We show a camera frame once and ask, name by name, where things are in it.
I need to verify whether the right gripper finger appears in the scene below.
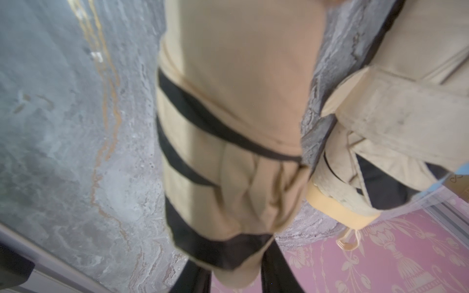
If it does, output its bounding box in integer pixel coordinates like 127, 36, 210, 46
168, 239, 305, 293

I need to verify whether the beige umbrella sleeve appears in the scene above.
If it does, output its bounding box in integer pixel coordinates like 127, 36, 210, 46
158, 1, 327, 162

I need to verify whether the beige umbrella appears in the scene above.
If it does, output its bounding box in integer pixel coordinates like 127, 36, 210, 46
307, 1, 469, 250
156, 83, 310, 289

